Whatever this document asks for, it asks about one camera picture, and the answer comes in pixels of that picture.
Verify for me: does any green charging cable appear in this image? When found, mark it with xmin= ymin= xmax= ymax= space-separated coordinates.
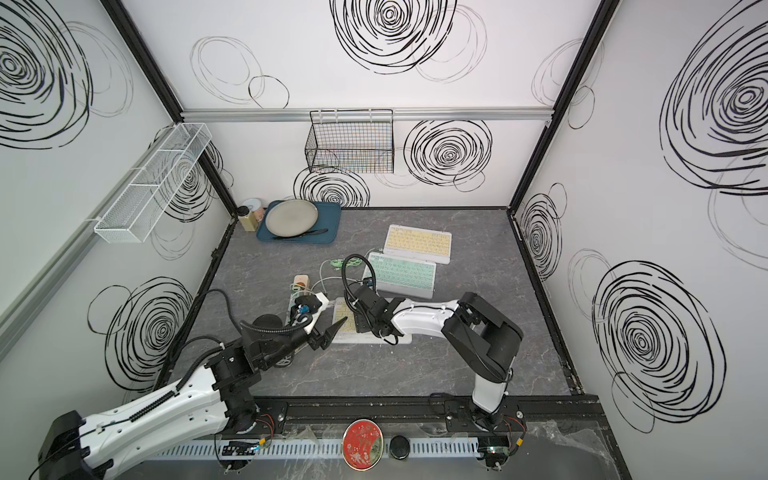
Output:
xmin=316 ymin=250 xmax=385 ymax=295

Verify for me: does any white slotted cable duct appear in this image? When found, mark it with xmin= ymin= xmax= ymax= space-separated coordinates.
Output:
xmin=151 ymin=437 xmax=480 ymax=461

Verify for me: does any red round emergency button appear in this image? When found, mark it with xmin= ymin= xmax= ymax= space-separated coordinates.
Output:
xmin=342 ymin=419 xmax=385 ymax=472

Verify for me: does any grey round plate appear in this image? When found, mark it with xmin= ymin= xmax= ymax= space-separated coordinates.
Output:
xmin=265 ymin=199 xmax=319 ymax=237

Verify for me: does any white wire wall shelf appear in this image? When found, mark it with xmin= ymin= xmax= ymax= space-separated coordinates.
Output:
xmin=94 ymin=123 xmax=212 ymax=243

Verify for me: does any beige power strip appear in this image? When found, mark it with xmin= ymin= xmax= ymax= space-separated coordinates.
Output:
xmin=286 ymin=274 xmax=310 ymax=325

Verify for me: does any teal tray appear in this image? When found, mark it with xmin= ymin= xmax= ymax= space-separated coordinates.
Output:
xmin=257 ymin=199 xmax=342 ymax=245

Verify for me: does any green wireless keyboard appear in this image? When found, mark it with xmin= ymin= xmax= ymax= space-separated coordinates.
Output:
xmin=364 ymin=252 xmax=437 ymax=299

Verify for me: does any black wire wall basket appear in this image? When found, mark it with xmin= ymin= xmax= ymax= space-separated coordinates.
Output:
xmin=304 ymin=109 xmax=395 ymax=174

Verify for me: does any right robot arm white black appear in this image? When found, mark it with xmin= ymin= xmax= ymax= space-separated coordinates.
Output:
xmin=340 ymin=254 xmax=524 ymax=431

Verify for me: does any yellow wireless keyboard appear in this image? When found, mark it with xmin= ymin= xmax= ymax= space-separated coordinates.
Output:
xmin=332 ymin=297 xmax=412 ymax=345
xmin=383 ymin=224 xmax=452 ymax=264

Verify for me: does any black round knob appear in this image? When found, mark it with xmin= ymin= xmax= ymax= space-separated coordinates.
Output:
xmin=389 ymin=435 xmax=411 ymax=461

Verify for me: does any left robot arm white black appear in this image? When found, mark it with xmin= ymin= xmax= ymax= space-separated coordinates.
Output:
xmin=31 ymin=293 xmax=338 ymax=479

